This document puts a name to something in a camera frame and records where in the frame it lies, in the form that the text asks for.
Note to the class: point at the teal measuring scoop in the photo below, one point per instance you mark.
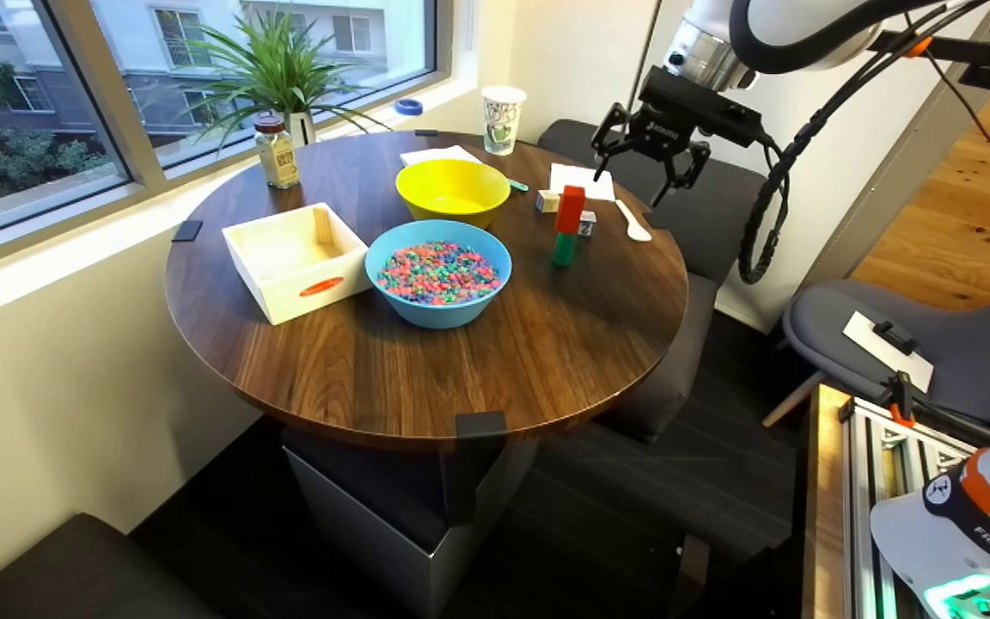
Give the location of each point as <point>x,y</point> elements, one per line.
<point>516,182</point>

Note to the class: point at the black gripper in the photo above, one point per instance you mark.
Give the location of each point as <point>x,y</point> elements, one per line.
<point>658,136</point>

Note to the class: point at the round wooden table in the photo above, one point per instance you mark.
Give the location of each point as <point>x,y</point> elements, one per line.
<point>409,441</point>

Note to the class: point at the patterned paper cup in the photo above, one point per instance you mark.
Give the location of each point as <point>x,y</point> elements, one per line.
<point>502,109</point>

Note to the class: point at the glass jar with label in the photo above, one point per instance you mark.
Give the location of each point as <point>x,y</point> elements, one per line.
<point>276,148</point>

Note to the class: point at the robot base with orange ring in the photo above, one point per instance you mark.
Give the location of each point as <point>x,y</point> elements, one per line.
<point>937,542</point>

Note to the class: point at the potted green plant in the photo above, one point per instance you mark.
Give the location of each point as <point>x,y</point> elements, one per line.
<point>270,65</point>

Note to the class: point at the white wooden box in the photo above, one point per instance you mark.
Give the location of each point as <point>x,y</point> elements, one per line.
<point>298,261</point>

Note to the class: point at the orange rectangular block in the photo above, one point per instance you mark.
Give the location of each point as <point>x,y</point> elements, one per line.
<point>568,212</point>

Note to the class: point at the green cylinder block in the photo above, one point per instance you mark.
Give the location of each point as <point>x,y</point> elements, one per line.
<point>566,250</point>

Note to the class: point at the white paper sheet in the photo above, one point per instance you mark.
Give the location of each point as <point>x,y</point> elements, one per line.
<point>590,181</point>

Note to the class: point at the white number cube block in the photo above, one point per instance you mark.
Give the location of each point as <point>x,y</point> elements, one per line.
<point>587,225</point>

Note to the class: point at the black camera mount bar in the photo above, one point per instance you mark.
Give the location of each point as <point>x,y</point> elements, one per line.
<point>952,50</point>

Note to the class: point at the blue lid on sill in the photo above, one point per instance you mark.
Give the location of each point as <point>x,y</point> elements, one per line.
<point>409,109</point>

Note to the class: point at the aluminium frame cart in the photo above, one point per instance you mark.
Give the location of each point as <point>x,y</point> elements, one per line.
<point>856,454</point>

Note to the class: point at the yellow bowl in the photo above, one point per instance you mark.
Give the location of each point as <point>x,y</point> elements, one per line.
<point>450,189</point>

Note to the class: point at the dark grey foreground seat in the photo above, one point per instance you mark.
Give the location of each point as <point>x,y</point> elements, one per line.
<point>85,570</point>

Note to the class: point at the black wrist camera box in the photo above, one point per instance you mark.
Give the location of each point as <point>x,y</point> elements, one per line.
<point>694,109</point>

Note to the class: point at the blue bowl with candies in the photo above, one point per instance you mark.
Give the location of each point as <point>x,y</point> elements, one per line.
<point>438,273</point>

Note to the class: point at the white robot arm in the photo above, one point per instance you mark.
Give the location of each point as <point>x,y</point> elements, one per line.
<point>724,46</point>

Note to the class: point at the white plastic spoon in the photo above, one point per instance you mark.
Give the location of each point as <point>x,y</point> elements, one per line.
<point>632,229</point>

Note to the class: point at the folded white napkin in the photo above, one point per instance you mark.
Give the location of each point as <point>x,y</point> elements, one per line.
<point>454,151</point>

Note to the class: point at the grey armchair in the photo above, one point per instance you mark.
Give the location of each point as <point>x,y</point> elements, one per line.
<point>851,331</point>

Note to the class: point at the yellowish cube block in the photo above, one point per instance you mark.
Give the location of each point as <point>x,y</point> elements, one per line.
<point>549,202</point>

